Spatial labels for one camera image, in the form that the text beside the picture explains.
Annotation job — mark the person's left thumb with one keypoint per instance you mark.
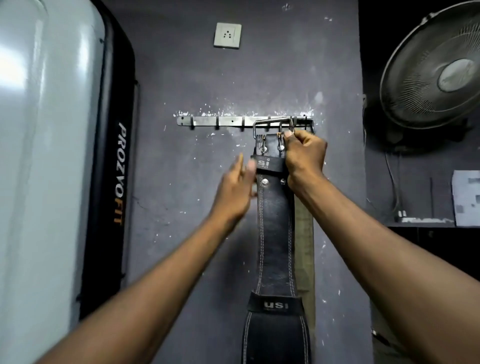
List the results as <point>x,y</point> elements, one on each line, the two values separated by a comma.
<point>251,169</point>

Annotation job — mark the person's right thumb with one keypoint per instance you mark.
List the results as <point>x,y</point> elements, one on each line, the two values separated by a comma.
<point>289,140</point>

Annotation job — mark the tan leather belt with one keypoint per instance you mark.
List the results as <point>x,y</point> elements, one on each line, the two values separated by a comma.
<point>304,243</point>

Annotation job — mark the black leather weightlifting belt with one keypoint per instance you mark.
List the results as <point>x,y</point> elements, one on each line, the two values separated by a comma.
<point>275,228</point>

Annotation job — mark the metal wall hook rack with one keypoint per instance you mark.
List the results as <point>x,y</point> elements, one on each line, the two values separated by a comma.
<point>225,121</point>

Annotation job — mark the white wall socket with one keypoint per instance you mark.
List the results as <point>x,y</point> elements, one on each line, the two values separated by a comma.
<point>227,35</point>

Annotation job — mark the person's right hand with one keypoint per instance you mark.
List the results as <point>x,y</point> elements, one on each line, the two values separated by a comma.
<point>305,161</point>

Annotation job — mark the black wall fan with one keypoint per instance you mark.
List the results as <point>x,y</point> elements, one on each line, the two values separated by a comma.
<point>431,75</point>

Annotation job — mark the person's left hand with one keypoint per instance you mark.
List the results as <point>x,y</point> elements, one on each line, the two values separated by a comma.
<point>234,195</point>

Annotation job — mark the grey box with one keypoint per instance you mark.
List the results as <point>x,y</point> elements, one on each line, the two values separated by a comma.
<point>467,198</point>

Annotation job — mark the black shelf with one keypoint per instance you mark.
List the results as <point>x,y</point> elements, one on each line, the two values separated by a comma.
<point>438,240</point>

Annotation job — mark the person's right forearm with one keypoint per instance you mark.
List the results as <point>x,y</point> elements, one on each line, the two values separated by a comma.
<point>382,262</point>

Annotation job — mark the person's left forearm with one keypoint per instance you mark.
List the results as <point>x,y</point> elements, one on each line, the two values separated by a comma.
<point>150,292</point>

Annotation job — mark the white and black gym machine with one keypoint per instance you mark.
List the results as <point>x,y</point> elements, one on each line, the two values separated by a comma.
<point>48,168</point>

